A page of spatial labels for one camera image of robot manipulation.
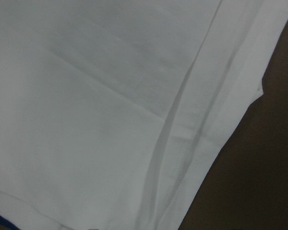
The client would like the white long-sleeve printed shirt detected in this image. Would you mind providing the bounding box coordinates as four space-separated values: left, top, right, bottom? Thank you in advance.
0 0 288 230

